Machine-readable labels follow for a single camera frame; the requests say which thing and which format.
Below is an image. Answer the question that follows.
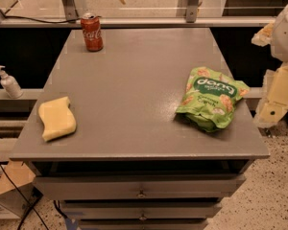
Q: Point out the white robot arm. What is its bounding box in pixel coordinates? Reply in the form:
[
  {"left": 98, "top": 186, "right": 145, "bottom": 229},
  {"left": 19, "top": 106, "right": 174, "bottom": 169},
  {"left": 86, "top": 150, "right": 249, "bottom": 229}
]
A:
[{"left": 252, "top": 4, "right": 288, "bottom": 128}]

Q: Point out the green rice chip bag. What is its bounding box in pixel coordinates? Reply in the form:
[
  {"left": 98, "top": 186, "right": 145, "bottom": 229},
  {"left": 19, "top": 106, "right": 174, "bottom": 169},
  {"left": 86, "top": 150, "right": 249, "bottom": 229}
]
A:
[{"left": 176, "top": 66, "right": 250, "bottom": 132}]

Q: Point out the grey drawer cabinet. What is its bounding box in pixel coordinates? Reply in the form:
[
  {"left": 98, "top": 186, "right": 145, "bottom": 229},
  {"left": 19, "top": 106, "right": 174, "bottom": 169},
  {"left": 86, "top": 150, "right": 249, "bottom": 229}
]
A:
[{"left": 9, "top": 27, "right": 271, "bottom": 230}]

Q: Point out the top drawer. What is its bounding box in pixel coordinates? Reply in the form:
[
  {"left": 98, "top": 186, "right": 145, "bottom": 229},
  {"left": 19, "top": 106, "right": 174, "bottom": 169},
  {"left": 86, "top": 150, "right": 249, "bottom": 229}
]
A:
[{"left": 34, "top": 174, "right": 246, "bottom": 200}]

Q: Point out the drawer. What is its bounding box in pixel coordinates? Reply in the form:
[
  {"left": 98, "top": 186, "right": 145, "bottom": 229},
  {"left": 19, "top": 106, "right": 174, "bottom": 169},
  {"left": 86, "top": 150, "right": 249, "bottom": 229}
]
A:
[
  {"left": 34, "top": 174, "right": 246, "bottom": 200},
  {"left": 60, "top": 200, "right": 221, "bottom": 219},
  {"left": 79, "top": 219, "right": 208, "bottom": 230}
]

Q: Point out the yellow sponge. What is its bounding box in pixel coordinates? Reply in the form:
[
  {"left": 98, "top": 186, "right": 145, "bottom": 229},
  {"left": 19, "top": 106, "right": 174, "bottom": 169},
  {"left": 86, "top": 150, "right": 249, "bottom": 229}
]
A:
[{"left": 38, "top": 97, "right": 77, "bottom": 142}]

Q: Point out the red Coca-Cola can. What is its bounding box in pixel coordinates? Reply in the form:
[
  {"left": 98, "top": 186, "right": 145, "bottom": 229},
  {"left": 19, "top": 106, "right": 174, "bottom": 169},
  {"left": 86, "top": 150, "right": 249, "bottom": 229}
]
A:
[{"left": 81, "top": 12, "right": 104, "bottom": 52}]

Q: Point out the middle drawer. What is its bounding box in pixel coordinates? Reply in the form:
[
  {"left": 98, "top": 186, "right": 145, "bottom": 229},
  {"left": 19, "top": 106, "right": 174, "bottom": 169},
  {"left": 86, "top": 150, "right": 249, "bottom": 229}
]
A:
[{"left": 60, "top": 200, "right": 221, "bottom": 219}]

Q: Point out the bottom drawer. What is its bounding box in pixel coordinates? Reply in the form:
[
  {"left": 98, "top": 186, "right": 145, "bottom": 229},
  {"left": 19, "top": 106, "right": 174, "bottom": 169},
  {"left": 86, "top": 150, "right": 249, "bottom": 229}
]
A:
[{"left": 79, "top": 219, "right": 208, "bottom": 230}]

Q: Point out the white pump dispenser bottle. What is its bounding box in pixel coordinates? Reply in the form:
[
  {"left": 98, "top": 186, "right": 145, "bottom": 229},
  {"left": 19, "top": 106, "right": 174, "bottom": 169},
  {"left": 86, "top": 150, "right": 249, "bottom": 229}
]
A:
[{"left": 0, "top": 65, "right": 23, "bottom": 99}]

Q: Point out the cardboard box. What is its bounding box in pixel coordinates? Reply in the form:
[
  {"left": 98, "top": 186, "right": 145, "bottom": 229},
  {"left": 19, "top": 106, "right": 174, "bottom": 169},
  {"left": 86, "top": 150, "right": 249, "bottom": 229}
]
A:
[{"left": 0, "top": 161, "right": 36, "bottom": 219}]

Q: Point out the black cable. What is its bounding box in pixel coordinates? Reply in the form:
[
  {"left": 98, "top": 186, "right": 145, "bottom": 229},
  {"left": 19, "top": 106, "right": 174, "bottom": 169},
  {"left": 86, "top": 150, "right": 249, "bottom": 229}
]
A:
[{"left": 0, "top": 144, "right": 51, "bottom": 230}]

